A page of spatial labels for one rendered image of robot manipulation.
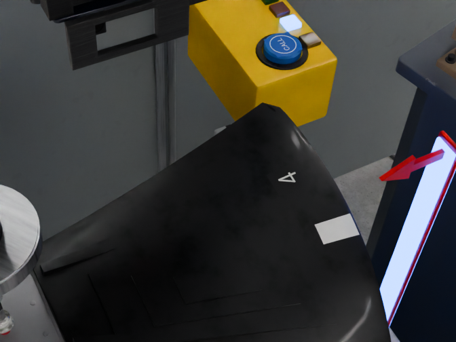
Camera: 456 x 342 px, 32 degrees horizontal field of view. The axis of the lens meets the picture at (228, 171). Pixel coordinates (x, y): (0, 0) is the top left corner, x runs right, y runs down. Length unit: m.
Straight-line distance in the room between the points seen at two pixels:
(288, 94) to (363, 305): 0.32
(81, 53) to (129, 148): 1.25
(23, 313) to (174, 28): 0.25
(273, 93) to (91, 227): 0.33
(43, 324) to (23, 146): 0.96
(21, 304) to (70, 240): 0.05
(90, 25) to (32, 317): 0.25
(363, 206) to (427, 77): 1.16
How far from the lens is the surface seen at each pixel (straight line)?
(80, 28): 0.31
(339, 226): 0.59
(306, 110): 0.88
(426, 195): 0.67
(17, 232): 0.43
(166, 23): 0.33
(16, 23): 1.28
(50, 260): 0.54
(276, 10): 0.88
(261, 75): 0.82
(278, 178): 0.59
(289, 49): 0.83
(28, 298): 0.53
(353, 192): 2.11
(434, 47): 1.00
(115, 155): 1.57
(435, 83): 0.95
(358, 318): 0.57
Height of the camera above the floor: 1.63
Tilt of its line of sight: 51 degrees down
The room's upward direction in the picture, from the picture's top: 4 degrees clockwise
